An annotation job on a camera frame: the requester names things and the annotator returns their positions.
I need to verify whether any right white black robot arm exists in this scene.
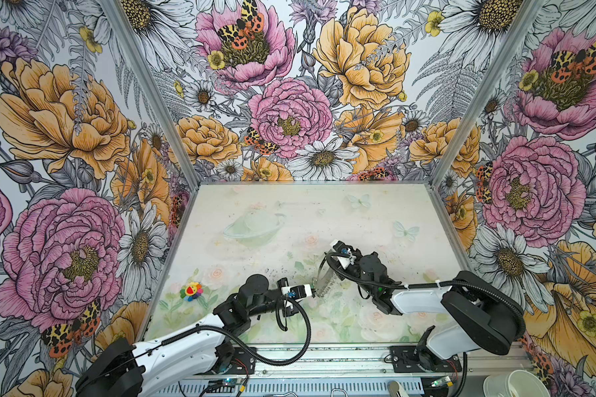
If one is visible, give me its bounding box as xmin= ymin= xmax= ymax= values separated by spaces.
xmin=316 ymin=241 xmax=526 ymax=372

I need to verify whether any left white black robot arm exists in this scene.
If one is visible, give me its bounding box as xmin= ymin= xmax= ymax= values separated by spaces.
xmin=74 ymin=274 xmax=316 ymax=396

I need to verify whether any colourful flower toy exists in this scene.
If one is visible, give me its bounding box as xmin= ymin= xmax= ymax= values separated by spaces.
xmin=180 ymin=281 xmax=204 ymax=302

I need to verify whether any white paper cup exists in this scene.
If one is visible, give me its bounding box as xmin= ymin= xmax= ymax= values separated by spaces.
xmin=483 ymin=370 xmax=550 ymax=397

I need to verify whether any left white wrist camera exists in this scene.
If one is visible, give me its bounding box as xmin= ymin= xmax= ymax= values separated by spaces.
xmin=280 ymin=285 xmax=315 ymax=301

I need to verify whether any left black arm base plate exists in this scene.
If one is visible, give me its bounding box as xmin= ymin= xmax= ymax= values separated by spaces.
xmin=211 ymin=342 xmax=257 ymax=375

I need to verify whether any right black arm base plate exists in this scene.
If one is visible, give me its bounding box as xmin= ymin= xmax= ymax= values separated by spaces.
xmin=383 ymin=345 xmax=462 ymax=374

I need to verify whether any slotted grey cable duct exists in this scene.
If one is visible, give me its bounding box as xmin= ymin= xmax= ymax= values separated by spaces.
xmin=153 ymin=377 xmax=425 ymax=396

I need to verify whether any small circuit board with wires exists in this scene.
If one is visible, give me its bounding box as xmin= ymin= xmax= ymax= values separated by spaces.
xmin=200 ymin=377 xmax=249 ymax=396

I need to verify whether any aluminium mounting rail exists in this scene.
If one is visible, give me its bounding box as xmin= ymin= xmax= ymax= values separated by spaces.
xmin=143 ymin=341 xmax=532 ymax=380

